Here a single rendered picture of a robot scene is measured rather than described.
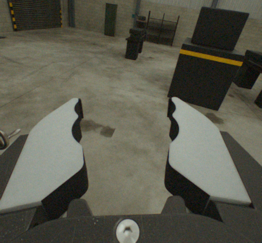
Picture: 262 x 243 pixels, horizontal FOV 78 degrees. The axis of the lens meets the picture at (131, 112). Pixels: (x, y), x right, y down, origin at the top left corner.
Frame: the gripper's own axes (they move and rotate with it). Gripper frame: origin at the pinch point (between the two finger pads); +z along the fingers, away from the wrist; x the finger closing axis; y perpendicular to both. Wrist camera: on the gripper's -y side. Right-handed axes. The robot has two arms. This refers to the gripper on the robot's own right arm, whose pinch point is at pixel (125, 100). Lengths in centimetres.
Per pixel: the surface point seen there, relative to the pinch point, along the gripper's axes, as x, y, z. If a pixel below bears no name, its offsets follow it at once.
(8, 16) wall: -543, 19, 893
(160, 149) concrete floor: 52, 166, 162
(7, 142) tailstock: -52, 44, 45
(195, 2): 464, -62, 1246
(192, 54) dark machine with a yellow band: 140, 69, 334
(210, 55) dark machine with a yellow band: 173, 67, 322
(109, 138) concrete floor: -23, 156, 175
